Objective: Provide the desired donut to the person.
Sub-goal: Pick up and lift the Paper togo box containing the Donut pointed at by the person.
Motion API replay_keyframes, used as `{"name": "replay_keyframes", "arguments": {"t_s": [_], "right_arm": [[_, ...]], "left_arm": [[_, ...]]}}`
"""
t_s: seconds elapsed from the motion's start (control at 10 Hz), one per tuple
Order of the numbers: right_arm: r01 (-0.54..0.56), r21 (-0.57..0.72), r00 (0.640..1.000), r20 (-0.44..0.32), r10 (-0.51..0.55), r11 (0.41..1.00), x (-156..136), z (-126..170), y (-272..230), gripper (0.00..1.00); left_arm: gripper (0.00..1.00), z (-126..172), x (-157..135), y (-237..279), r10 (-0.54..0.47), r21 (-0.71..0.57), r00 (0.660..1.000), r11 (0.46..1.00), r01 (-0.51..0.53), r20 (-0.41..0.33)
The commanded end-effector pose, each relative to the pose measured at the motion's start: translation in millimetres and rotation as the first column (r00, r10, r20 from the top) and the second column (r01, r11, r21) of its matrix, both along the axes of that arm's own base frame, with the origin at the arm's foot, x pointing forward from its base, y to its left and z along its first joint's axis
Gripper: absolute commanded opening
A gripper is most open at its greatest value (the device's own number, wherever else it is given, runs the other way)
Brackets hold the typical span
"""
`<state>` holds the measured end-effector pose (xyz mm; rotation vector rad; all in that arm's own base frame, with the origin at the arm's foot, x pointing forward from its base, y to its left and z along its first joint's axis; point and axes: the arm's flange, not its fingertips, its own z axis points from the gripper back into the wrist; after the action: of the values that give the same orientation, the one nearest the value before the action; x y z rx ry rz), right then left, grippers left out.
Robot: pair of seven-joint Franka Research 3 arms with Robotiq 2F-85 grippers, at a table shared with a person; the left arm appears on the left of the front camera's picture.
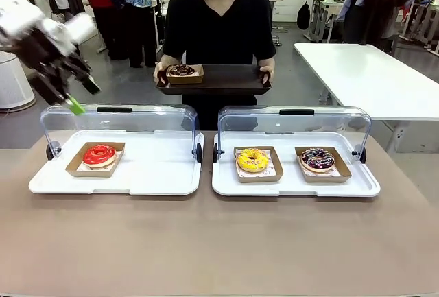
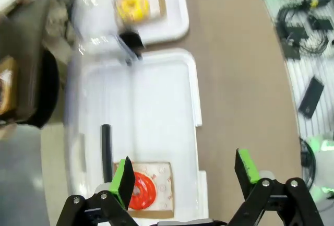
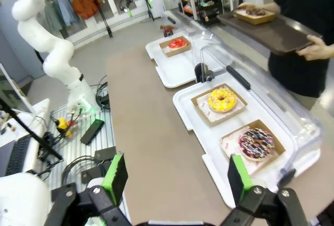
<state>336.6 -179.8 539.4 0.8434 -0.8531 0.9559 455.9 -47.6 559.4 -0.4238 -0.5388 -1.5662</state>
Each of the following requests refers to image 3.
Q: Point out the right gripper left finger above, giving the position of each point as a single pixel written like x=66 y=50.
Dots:
x=114 y=173

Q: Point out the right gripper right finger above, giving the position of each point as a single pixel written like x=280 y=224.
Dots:
x=238 y=179

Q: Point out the brown cardboard donut tray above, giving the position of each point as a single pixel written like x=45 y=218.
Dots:
x=180 y=52
x=261 y=125
x=254 y=20
x=202 y=115

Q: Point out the yellow sprinkled donut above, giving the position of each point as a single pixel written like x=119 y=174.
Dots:
x=216 y=106

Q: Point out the white printed paper liner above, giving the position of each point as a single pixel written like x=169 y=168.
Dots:
x=203 y=104
x=229 y=145
x=167 y=49

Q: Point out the chocolate glazed donut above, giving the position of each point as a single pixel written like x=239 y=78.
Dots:
x=254 y=11

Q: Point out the dark brown serving tray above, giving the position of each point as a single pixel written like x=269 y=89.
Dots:
x=274 y=35

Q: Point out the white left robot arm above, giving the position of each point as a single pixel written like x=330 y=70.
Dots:
x=34 y=30

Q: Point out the person's right forearm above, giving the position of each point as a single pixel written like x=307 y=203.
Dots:
x=271 y=7

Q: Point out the person's left forearm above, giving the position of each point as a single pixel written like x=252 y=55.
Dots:
x=331 y=51

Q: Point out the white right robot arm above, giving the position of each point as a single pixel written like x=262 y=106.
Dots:
x=21 y=200

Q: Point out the chocolate donut with coloured sprinkles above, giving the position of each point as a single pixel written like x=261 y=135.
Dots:
x=248 y=150

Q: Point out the red glazed donut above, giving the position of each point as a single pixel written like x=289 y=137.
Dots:
x=172 y=44

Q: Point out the person in black shirt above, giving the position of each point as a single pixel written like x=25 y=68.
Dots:
x=300 y=1

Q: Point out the person's right hand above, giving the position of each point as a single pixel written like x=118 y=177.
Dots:
x=248 y=5

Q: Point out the person's left hand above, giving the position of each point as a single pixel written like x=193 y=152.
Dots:
x=313 y=49

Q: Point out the white cabinet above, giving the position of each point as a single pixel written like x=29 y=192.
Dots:
x=157 y=4

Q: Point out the black tripod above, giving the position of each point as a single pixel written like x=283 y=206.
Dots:
x=104 y=14

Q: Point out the small brown toy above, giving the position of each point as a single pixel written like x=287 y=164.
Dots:
x=167 y=30

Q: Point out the flat black rectangular box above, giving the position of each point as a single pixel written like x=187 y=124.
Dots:
x=91 y=132

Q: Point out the hanging orange jacket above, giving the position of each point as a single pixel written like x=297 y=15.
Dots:
x=84 y=4

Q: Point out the clear plastic tray cover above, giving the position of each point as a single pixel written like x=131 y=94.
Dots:
x=274 y=100
x=188 y=25

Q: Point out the black shelf cart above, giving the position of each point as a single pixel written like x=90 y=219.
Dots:
x=208 y=4

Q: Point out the hanging grey blue clothes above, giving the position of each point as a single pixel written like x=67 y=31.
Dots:
x=62 y=9

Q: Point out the white display tray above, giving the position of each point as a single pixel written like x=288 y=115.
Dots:
x=174 y=69
x=188 y=106

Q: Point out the black metal rod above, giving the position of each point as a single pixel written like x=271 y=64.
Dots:
x=28 y=129

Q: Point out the black computer keyboard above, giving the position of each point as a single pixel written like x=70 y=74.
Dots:
x=18 y=155

